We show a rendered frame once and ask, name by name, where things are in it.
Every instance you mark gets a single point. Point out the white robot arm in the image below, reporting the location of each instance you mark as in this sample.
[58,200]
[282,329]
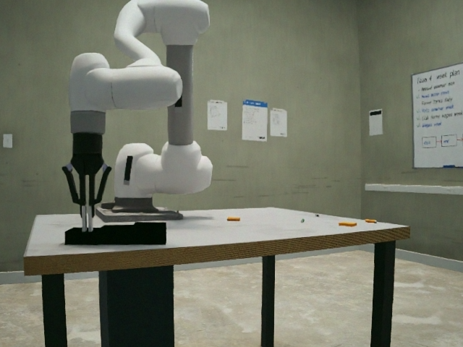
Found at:
[146,85]

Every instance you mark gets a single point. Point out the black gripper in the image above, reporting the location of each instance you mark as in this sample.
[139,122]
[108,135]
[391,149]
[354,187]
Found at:
[84,164]

